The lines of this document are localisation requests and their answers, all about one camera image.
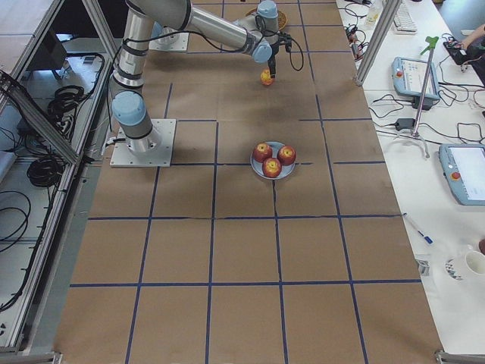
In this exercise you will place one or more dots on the green clamp on rod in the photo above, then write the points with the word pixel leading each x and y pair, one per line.
pixel 431 45

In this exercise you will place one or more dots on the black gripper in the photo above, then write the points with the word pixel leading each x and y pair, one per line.
pixel 272 63

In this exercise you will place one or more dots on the plastic bottle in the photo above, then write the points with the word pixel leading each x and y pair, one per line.
pixel 373 14

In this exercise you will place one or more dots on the red apple plate back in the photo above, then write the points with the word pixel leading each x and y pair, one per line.
pixel 262 152

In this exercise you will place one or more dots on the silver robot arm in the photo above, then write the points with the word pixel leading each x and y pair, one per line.
pixel 248 35
pixel 164 37

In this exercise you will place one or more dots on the teach pendant near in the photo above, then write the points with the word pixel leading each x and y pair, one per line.
pixel 463 169

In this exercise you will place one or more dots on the teach pendant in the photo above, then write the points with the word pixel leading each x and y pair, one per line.
pixel 463 169
pixel 408 77

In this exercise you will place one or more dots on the red apple plate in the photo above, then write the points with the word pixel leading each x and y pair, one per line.
pixel 271 168
pixel 262 152
pixel 286 155

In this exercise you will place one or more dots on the black power adapter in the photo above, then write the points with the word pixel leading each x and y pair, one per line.
pixel 404 124

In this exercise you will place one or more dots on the white mug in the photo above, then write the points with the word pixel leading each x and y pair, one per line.
pixel 469 266

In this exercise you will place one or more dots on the yellow-red apple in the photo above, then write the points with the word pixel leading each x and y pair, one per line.
pixel 265 78

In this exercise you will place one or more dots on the red apple plate front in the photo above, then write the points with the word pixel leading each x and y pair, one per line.
pixel 271 168

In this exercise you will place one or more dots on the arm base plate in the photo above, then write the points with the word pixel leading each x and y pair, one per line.
pixel 154 150
pixel 180 46

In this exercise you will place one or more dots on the teach pendant far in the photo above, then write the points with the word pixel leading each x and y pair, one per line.
pixel 408 77

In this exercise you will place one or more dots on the white keyboard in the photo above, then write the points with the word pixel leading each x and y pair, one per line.
pixel 402 22

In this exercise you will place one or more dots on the red apple plate outer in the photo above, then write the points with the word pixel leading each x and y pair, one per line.
pixel 286 155

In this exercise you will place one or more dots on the wicker basket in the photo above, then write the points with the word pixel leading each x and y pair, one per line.
pixel 282 19

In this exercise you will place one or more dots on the blue white pen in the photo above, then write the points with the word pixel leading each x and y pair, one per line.
pixel 423 235

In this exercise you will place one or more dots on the aluminium frame post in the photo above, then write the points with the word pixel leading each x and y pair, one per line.
pixel 380 31

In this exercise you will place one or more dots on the light blue plate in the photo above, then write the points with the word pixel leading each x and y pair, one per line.
pixel 286 170

